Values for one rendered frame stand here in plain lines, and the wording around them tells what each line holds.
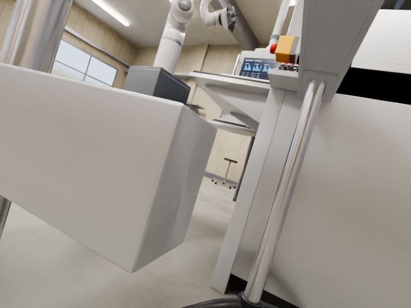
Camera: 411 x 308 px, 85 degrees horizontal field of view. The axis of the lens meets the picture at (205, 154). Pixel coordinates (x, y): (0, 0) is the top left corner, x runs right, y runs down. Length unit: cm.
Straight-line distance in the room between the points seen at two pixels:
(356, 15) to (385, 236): 70
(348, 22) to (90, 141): 51
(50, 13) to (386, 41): 101
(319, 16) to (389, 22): 60
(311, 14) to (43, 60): 46
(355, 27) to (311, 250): 71
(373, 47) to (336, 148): 39
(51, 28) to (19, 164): 17
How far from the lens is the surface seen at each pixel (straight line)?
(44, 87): 25
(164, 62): 130
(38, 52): 35
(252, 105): 109
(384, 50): 109
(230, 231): 98
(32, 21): 35
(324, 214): 94
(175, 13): 139
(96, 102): 20
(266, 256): 75
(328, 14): 55
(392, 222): 99
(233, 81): 106
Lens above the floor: 52
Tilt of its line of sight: level
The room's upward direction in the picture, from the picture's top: 17 degrees clockwise
